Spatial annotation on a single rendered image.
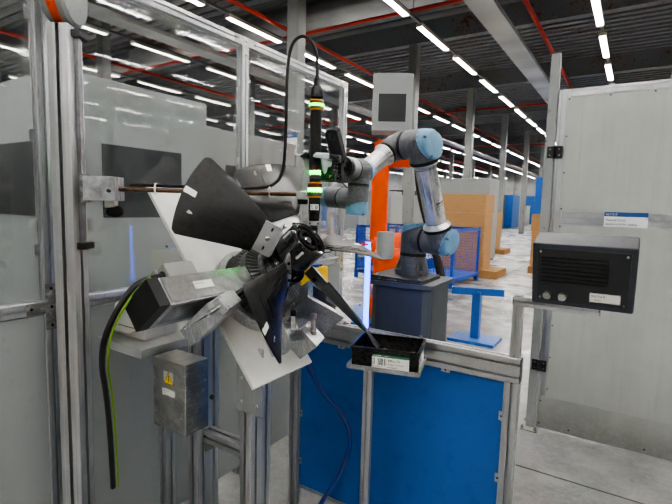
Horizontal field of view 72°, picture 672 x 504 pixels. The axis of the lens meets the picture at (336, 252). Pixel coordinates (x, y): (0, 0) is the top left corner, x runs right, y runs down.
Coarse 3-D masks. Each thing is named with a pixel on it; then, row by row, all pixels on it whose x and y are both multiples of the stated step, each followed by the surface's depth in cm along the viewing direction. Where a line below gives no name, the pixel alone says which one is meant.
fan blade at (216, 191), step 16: (208, 160) 120; (192, 176) 116; (208, 176) 118; (224, 176) 121; (208, 192) 118; (224, 192) 120; (240, 192) 123; (176, 208) 112; (192, 208) 115; (208, 208) 117; (224, 208) 120; (240, 208) 122; (256, 208) 125; (176, 224) 112; (192, 224) 115; (208, 224) 117; (224, 224) 120; (240, 224) 122; (256, 224) 125; (208, 240) 118; (224, 240) 121; (240, 240) 123
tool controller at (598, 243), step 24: (552, 240) 134; (576, 240) 131; (600, 240) 129; (624, 240) 127; (552, 264) 133; (576, 264) 129; (600, 264) 126; (624, 264) 123; (552, 288) 135; (576, 288) 131; (600, 288) 128; (624, 288) 125; (624, 312) 127
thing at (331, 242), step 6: (330, 234) 165; (324, 240) 157; (330, 240) 157; (336, 240) 159; (348, 240) 162; (324, 246) 146; (330, 246) 146; (336, 246) 147; (342, 246) 149; (348, 246) 151; (354, 246) 154; (360, 246) 159; (354, 252) 146; (360, 252) 149; (366, 252) 153; (372, 252) 157; (378, 258) 153
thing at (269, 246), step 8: (264, 224) 127; (272, 224) 128; (264, 232) 127; (272, 232) 128; (280, 232) 129; (256, 240) 126; (264, 240) 127; (272, 240) 129; (256, 248) 127; (264, 248) 128; (272, 248) 129
